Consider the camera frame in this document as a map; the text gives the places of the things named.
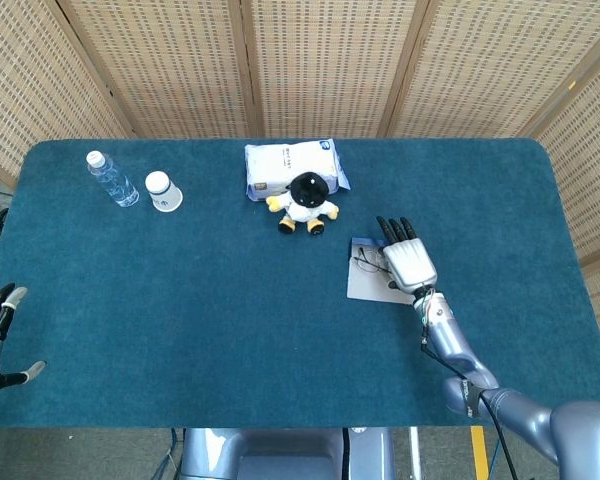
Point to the woven bamboo folding screen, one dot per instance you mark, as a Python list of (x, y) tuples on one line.
[(330, 65)]

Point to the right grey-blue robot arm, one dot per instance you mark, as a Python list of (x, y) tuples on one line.
[(450, 340)]

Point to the white table leg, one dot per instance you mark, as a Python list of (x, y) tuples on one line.
[(415, 450)]

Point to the dark-framed eyeglasses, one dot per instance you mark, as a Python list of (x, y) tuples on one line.
[(375, 265)]

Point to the black-headed plush doll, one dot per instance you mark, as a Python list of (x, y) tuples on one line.
[(307, 190)]

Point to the grey-blue robot torso base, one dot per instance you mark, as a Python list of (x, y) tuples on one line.
[(280, 455)]

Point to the upturned white paper cup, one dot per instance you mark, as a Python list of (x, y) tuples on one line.
[(162, 192)]

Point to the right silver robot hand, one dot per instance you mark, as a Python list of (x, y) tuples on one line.
[(410, 260)]

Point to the blue felt table mat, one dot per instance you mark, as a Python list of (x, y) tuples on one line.
[(230, 310)]

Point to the clear plastic water bottle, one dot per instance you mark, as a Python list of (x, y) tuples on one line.
[(112, 182)]

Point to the white blue tissue pack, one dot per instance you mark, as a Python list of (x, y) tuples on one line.
[(280, 160)]

